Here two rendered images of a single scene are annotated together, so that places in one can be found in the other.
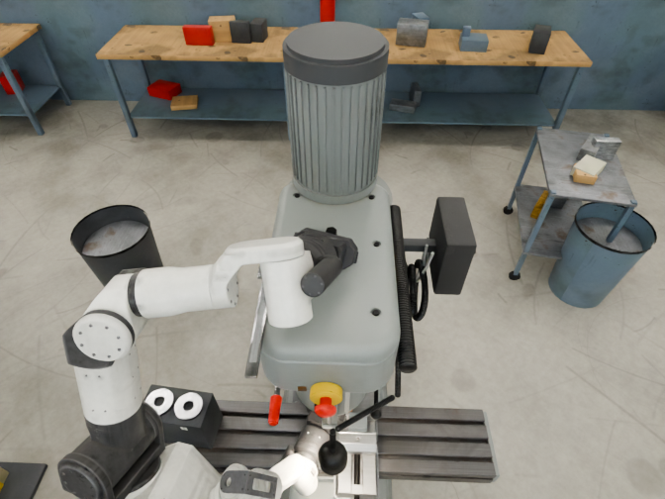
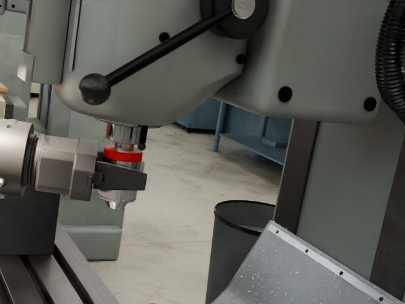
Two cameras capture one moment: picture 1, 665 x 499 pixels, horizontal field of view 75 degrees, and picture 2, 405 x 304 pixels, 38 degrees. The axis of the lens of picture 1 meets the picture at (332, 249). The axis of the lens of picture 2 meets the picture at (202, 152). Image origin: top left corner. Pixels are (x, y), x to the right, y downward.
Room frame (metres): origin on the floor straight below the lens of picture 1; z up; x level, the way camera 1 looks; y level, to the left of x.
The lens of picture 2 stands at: (0.29, -0.64, 1.43)
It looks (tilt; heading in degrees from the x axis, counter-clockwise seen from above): 12 degrees down; 57
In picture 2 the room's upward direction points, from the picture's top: 10 degrees clockwise
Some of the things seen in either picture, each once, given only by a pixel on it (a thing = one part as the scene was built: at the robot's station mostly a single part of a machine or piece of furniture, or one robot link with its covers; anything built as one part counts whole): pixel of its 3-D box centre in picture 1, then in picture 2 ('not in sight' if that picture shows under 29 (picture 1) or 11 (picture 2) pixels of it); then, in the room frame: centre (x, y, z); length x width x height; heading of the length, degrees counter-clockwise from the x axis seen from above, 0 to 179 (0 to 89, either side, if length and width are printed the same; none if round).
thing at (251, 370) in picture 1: (261, 313); not in sight; (0.45, 0.12, 1.89); 0.24 x 0.04 x 0.01; 178
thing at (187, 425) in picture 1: (181, 416); (20, 187); (0.62, 0.52, 1.05); 0.22 x 0.12 x 0.20; 82
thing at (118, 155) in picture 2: not in sight; (123, 152); (0.59, 0.00, 1.26); 0.05 x 0.05 x 0.01
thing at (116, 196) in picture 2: not in sight; (119, 177); (0.59, 0.00, 1.23); 0.05 x 0.05 x 0.05
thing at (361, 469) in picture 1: (356, 439); not in sight; (0.56, -0.08, 1.01); 0.35 x 0.15 x 0.11; 178
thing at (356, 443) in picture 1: (357, 443); not in sight; (0.53, -0.08, 1.04); 0.12 x 0.06 x 0.04; 88
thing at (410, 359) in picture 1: (398, 276); not in sight; (0.62, -0.14, 1.79); 0.45 x 0.04 x 0.04; 178
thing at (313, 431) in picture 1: (320, 427); (43, 163); (0.51, 0.04, 1.24); 0.13 x 0.12 x 0.10; 68
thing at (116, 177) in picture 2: not in sight; (119, 179); (0.58, -0.03, 1.24); 0.06 x 0.02 x 0.03; 158
